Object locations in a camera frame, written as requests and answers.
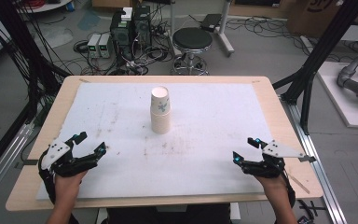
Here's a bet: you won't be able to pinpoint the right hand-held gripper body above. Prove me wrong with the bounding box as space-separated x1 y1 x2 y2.
241 139 306 179

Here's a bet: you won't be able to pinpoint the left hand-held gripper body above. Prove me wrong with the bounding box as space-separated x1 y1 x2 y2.
38 138 99 179

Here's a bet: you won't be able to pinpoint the white paper cup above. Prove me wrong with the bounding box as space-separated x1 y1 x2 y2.
150 86 172 116
149 109 172 135

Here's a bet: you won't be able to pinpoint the person's left hand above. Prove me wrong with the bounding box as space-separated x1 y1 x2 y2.
54 169 89 206

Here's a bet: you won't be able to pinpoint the person's right hand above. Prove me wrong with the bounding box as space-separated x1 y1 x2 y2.
254 173 289 207

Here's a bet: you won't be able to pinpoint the black tape piece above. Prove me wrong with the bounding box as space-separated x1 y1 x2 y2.
14 159 40 171
297 154 318 163

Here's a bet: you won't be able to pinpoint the thin wooden stick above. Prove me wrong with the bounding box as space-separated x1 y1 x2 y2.
287 173 311 195

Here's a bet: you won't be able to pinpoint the white foam mat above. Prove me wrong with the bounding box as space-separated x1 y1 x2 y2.
35 81 275 201

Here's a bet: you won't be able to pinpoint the white platform board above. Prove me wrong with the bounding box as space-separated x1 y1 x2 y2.
315 61 358 130

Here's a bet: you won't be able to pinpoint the person's dark clothing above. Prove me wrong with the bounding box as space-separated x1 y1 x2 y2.
105 203 233 224

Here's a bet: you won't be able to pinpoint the grey power supply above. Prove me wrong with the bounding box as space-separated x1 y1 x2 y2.
98 33 113 60
86 33 103 60

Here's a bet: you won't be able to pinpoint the black computer tower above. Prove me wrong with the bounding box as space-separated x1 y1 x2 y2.
109 10 135 62
132 5 153 49

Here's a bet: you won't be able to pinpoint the white stand leg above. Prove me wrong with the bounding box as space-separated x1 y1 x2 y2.
217 0 236 58

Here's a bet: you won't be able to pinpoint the black round stool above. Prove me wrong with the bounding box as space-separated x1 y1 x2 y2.
171 27 214 77

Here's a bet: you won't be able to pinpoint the flat black device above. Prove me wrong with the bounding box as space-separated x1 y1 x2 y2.
199 13 224 34

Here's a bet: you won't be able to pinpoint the small white box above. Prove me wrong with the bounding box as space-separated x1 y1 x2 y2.
120 7 134 22

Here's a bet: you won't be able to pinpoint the brown cardboard box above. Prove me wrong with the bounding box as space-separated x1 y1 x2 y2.
286 0 358 39

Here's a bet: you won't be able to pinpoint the white round table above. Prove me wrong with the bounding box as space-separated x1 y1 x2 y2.
14 0 73 14

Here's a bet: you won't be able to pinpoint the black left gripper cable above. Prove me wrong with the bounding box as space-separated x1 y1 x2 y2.
37 152 58 205

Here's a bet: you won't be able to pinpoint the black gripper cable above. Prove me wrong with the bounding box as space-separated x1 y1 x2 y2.
37 152 58 205
281 169 297 208

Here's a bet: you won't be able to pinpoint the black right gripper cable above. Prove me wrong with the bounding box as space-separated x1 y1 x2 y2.
281 169 297 208

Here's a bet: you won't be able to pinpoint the aluminium rail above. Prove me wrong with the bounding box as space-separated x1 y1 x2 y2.
0 121 35 209
279 95 350 224

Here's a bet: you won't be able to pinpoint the tangle of black floor cables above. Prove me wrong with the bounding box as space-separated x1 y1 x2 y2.
72 36 175 77

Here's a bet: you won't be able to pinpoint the black metal frame with cables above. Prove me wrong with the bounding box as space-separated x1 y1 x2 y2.
0 0 73 126

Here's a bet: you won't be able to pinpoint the long black floor cables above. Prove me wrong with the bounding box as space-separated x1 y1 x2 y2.
226 15 351 63

